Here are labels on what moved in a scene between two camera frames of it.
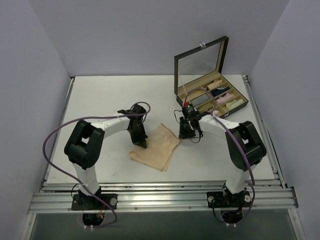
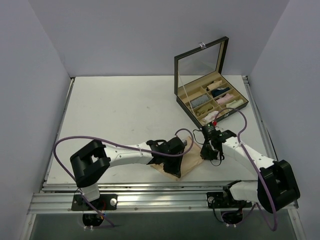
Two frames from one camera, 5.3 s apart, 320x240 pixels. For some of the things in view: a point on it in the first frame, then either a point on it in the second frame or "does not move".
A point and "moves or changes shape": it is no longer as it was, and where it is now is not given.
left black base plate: (81, 202) does not move
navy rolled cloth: (217, 91) does not move
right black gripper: (187, 127) to (208, 150)
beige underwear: (161, 143) moves or changes shape
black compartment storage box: (199, 81) does not move
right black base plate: (225, 199) does not move
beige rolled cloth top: (215, 83) does not move
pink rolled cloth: (227, 97) does not move
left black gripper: (138, 135) to (173, 162)
